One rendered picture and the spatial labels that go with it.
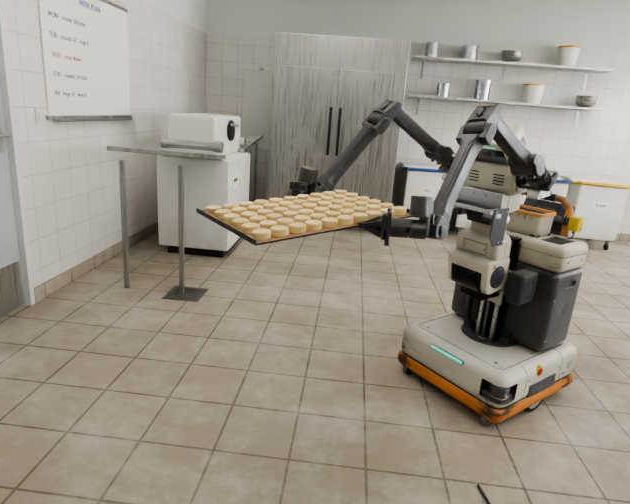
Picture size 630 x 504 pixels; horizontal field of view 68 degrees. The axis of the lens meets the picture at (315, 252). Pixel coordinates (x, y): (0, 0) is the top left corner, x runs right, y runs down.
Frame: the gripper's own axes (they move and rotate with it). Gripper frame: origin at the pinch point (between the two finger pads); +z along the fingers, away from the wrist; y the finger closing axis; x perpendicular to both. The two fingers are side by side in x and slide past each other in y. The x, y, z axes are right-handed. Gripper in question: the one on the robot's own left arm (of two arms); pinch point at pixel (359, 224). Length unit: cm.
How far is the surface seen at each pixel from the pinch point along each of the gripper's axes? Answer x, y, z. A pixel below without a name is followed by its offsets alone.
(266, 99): 456, -31, 156
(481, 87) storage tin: 460, -55, -99
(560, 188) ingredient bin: 423, 49, -193
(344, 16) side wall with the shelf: 472, -128, 66
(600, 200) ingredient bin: 427, 60, -238
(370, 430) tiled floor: 34, 100, -9
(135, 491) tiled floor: -21, 97, 69
